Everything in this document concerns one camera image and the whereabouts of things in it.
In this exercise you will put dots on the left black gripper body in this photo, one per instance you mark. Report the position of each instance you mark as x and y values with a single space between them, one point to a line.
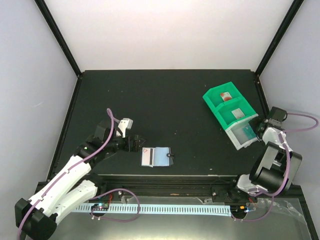
128 147

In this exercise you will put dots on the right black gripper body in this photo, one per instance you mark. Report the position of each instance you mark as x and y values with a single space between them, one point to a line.
258 123

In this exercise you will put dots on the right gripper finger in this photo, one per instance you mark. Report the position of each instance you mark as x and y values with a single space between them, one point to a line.
253 123
258 137

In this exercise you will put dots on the teal credit card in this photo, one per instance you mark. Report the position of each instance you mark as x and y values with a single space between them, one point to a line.
249 133

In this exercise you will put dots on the black card holder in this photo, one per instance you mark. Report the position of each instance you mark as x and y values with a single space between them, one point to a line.
163 157

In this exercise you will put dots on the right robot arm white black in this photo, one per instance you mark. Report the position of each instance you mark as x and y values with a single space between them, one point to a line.
273 172

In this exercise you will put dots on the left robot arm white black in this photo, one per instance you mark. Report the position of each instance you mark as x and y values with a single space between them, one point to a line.
39 216

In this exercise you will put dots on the white card black stripe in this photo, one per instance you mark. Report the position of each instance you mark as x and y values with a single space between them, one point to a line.
147 156

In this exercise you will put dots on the grey card in bin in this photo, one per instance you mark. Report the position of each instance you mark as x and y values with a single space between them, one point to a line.
238 113

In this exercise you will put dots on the red white card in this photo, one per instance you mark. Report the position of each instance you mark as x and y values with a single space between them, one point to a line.
226 96

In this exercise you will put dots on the white translucent bin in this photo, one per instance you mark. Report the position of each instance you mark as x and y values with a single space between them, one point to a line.
237 136

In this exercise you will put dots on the green bin middle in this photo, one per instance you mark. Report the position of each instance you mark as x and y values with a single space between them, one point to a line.
226 118

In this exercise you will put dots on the green bin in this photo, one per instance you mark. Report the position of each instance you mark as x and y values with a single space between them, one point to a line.
226 118
218 96

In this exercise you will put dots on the green bin far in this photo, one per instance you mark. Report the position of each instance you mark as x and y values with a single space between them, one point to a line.
218 96

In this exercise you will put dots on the left controller board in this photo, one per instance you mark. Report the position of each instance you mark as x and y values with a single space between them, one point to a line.
100 207

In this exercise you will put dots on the controller board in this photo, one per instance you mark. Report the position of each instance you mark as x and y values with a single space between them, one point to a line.
100 207
242 209

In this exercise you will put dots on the right controller board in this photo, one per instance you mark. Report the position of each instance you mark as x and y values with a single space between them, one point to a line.
242 209

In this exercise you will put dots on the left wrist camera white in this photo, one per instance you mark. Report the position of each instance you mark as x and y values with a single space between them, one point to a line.
124 125

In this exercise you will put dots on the black aluminium rail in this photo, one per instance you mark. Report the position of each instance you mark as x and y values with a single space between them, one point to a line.
160 185

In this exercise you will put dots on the white slotted cable duct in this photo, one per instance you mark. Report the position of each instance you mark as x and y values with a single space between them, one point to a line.
159 209

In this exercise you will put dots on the right frame post black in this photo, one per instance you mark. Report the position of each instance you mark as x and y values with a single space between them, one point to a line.
282 29

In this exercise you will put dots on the frame post black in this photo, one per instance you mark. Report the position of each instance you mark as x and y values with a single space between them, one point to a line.
282 29
47 15

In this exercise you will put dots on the left frame post black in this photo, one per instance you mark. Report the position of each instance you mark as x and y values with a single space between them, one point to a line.
47 15

